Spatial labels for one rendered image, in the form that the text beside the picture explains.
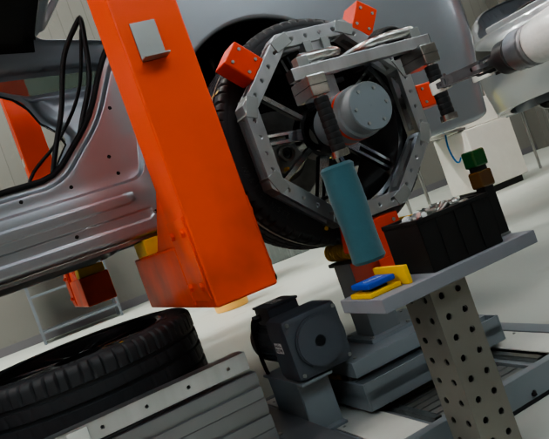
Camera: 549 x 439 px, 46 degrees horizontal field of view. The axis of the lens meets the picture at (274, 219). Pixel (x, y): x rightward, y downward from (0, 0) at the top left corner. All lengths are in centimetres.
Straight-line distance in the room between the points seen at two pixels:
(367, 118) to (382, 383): 71
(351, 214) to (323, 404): 53
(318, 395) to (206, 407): 38
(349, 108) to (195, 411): 81
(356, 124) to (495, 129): 635
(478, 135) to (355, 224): 620
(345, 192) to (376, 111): 23
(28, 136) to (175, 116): 282
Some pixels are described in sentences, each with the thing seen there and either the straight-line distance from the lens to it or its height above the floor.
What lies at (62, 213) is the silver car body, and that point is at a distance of 193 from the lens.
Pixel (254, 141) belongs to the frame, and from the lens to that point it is 167.
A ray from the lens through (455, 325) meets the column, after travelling 143.
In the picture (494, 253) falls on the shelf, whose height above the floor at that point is 44.
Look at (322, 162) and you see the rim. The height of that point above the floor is 76.
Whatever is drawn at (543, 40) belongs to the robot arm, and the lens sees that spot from 142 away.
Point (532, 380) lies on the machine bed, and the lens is 181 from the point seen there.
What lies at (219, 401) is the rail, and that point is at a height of 31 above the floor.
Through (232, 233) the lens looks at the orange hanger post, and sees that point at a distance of 148.
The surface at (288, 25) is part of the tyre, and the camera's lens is 190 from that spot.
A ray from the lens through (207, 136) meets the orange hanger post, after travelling 150.
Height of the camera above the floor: 69
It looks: 1 degrees down
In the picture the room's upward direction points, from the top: 20 degrees counter-clockwise
